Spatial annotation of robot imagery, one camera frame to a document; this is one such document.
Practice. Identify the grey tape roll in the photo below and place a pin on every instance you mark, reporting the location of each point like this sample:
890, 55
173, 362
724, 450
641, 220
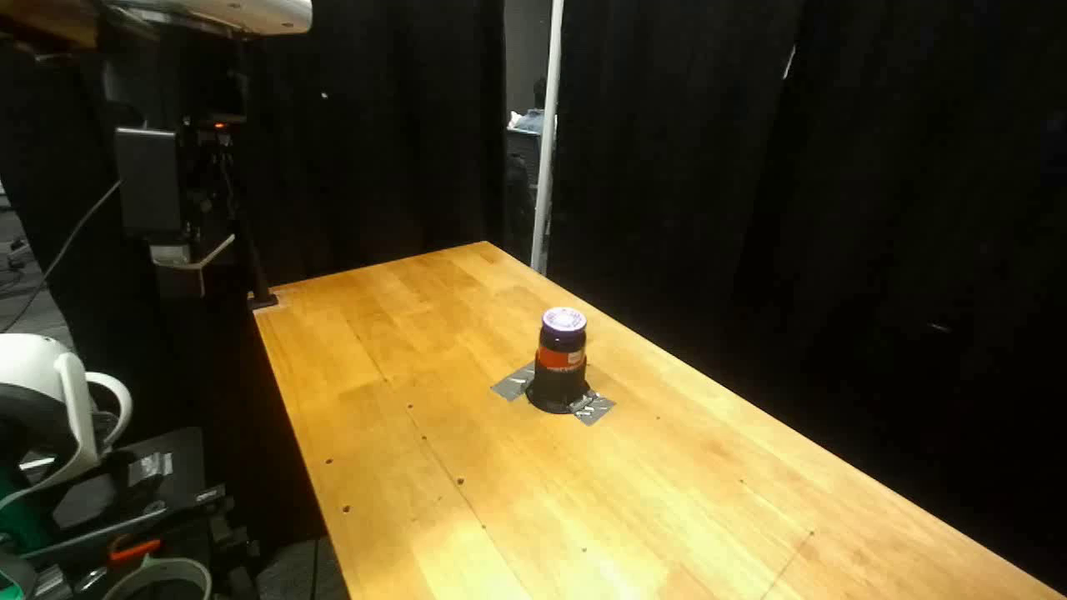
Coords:
134, 571

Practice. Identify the dark jar with purple lid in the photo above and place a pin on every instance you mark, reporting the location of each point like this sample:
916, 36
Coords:
562, 362

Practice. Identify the silver foil piece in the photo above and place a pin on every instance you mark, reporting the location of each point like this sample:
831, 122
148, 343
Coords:
511, 383

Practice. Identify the black mounting platform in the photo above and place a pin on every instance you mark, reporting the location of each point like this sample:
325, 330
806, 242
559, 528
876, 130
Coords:
169, 511

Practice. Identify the silver tape piece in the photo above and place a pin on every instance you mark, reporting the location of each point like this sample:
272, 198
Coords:
152, 466

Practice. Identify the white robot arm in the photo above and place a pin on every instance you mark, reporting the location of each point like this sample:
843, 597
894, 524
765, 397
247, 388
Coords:
46, 388

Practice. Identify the black box on stand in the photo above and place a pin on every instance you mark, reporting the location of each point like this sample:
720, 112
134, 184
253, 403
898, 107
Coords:
148, 177

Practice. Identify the white vertical pole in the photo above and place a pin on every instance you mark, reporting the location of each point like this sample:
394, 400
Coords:
544, 134

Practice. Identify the black tripod stand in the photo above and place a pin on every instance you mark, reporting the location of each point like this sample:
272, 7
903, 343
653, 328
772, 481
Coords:
227, 186

